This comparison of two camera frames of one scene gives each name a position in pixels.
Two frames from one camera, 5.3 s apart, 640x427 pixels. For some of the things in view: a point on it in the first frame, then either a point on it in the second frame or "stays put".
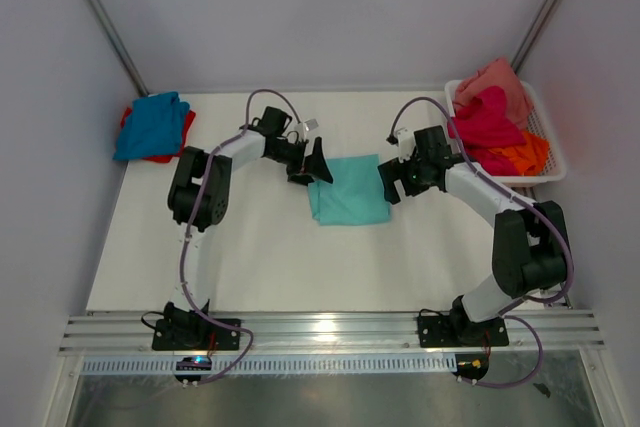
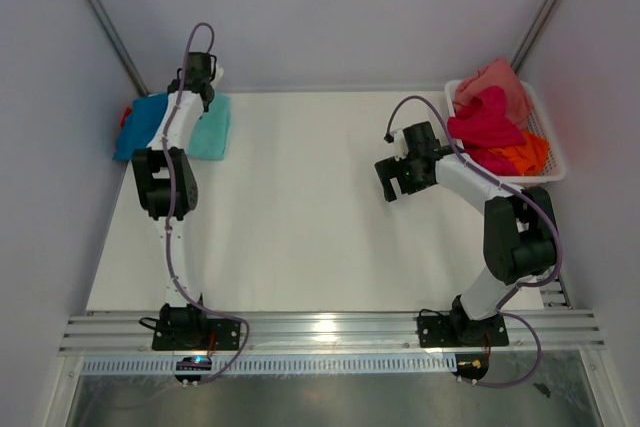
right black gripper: (391, 172) stays put
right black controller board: (471, 365) stays put
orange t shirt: (530, 157) stays put
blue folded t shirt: (154, 127) stays put
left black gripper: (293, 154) -> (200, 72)
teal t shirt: (356, 196) -> (209, 133)
